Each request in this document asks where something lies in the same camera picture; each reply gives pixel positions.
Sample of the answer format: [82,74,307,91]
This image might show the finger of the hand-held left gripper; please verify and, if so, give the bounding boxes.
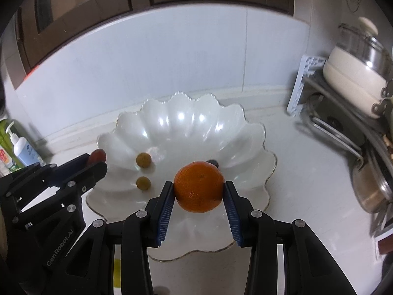
[9,161,108,222]
[0,154,90,203]

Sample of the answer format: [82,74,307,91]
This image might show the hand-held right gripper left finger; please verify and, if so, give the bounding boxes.
[66,181,175,295]

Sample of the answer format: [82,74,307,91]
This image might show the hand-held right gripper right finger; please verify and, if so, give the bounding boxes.
[224,181,353,295]

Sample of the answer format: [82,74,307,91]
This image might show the red date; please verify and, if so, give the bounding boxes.
[88,149,107,163]

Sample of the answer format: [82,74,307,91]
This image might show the orange tangerine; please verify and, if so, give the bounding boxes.
[174,161,225,213]

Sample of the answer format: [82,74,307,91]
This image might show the white scalloped bowl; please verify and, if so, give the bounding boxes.
[86,91,277,262]

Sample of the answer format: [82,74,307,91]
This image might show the white pump bottle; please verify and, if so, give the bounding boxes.
[6,121,43,168]

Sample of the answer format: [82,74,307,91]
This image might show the green dish soap bottle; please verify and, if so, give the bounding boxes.
[0,118,19,176]

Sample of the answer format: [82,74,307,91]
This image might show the steel pot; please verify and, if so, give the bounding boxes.
[351,147,393,214]

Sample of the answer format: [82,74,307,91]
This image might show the white lattice rack panel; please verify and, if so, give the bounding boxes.
[287,55,327,117]

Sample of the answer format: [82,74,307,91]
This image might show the beaded trivet mat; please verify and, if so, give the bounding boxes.
[382,133,393,157]

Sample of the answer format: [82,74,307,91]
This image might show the cream cooking pot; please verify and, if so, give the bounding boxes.
[322,44,393,120]

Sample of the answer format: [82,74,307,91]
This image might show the steel steamer insert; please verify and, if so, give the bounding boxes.
[362,35,393,77]

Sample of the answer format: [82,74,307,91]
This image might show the glass pot lid cream knob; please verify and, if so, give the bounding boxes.
[338,17,387,56]

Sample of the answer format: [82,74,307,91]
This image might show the steel pan long handle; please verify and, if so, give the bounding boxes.
[307,94,369,160]

